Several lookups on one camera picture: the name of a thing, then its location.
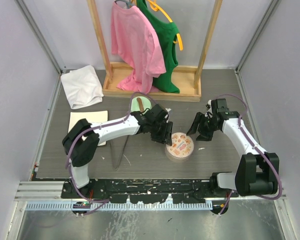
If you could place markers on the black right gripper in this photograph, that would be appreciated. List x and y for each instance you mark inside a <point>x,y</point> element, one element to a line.
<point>204,136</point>

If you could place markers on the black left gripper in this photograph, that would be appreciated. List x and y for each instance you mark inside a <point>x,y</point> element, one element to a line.
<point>165,136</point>

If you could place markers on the silver embossed tin lid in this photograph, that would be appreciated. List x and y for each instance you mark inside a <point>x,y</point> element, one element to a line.
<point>181,144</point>

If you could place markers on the round silver tin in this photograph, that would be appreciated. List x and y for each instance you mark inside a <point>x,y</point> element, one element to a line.
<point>178,159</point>

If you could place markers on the mint green canister lid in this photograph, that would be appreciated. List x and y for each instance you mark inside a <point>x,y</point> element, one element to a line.
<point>140,104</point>

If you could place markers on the metal serving tongs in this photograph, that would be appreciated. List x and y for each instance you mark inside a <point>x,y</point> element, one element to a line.
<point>117,162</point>

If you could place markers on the white square plate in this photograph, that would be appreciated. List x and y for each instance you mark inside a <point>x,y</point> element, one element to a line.
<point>91,117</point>

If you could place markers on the white cloth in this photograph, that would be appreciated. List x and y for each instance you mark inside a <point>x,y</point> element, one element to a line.
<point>82,87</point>

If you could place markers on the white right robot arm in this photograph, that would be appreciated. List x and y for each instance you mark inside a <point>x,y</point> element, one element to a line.
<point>257,173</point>

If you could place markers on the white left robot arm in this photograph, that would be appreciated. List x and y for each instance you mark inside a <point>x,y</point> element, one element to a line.
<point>81,142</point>

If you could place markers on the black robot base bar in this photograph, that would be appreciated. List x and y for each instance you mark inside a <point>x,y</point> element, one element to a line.
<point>150,191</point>

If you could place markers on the wooden clothes rack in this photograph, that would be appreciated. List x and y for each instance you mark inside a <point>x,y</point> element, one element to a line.
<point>186,78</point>

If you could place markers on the pink t-shirt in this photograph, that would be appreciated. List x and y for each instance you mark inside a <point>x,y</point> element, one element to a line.
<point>134,39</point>

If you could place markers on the green t-shirt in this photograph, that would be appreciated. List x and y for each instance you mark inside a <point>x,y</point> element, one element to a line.
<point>167,34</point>

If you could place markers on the grey clothes hanger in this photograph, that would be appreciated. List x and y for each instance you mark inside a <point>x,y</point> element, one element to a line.
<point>128,3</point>

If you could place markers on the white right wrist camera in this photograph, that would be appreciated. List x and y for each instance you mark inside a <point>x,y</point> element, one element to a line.
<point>209,112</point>

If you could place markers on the left aluminium frame post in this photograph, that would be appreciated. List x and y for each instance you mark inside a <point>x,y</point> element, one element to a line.
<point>37,24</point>

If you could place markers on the white slotted cable duct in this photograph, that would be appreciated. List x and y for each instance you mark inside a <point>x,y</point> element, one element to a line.
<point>128,206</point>

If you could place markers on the aluminium corner frame post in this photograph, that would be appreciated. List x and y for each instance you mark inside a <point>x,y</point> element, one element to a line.
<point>258,32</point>

